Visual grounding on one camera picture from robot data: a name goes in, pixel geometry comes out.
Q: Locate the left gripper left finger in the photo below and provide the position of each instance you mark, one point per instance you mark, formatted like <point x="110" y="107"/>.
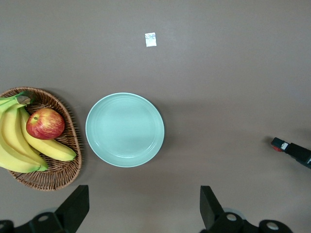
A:
<point x="73" y="208"/>

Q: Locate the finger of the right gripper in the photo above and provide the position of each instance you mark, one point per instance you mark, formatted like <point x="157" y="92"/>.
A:
<point x="298" y="154"/>

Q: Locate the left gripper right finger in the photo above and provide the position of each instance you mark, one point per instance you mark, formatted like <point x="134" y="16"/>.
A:
<point x="211" y="208"/>

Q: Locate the mint green round plate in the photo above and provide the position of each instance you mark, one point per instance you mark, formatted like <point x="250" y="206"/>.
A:
<point x="124" y="129"/>

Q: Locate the brown wicker basket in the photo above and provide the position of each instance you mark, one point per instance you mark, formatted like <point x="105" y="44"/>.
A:
<point x="58" y="174"/>

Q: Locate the red yellow apple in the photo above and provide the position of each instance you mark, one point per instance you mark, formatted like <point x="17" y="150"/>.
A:
<point x="45" y="123"/>

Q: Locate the yellow banana bunch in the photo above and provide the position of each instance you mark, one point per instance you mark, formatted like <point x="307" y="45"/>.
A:
<point x="12" y="140"/>

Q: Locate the brown table cover sheet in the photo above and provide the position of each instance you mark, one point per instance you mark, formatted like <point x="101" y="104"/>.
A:
<point x="218" y="85"/>

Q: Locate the small clear tape piece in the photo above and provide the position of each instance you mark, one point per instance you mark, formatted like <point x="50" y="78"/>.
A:
<point x="150" y="39"/>

